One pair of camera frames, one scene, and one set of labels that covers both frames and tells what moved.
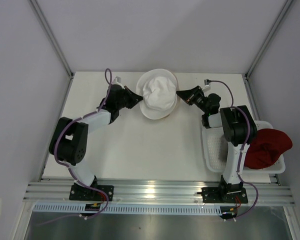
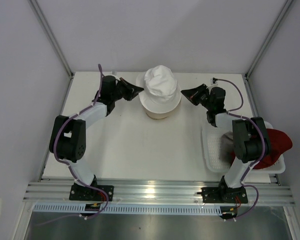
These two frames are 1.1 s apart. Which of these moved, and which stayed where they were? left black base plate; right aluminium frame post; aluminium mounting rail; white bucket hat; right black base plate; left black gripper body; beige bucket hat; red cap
Moved: beige bucket hat; left black gripper body
Stayed: white bucket hat; red cap; left black base plate; aluminium mounting rail; right black base plate; right aluminium frame post
